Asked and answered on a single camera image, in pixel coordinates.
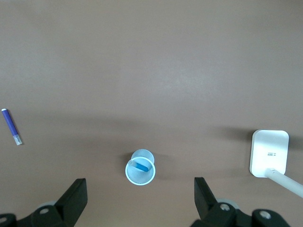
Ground blue marker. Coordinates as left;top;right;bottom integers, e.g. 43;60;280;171
129;158;150;172

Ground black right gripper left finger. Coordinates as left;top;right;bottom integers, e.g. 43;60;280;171
0;178;88;227

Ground blue plastic cup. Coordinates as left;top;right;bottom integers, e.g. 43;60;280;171
125;148;157;185

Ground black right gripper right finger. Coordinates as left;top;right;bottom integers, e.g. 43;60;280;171
189;176;294;227

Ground purple marker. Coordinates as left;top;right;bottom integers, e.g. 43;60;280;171
1;108;23;145

